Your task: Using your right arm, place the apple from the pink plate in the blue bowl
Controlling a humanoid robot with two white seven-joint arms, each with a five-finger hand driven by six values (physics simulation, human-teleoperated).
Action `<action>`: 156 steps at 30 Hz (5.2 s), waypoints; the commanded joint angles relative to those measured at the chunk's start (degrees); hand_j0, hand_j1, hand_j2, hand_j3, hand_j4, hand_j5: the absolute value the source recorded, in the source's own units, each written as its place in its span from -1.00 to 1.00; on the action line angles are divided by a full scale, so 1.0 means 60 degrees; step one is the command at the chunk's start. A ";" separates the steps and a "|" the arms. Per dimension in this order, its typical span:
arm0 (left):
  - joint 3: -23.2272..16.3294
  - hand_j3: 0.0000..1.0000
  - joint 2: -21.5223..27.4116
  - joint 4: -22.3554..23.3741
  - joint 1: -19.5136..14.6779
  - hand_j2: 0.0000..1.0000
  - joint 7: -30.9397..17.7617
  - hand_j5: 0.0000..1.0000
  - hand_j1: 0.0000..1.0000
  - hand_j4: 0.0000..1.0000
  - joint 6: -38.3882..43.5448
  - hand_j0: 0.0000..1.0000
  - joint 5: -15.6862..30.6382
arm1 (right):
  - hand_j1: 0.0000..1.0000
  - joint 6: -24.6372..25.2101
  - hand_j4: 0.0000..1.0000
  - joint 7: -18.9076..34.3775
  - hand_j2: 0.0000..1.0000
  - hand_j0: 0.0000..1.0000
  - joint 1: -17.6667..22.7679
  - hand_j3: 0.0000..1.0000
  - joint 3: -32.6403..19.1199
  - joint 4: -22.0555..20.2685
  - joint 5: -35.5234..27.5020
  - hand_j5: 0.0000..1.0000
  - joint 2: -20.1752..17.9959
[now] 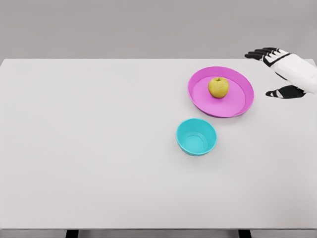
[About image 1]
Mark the blue bowl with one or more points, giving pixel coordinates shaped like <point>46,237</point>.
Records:
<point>196,137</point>

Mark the yellow-green apple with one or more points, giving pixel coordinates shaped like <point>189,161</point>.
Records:
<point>218,87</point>

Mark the pink plate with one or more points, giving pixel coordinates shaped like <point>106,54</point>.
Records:
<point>235,104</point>

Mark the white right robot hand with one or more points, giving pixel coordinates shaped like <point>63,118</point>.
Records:
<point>293,69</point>

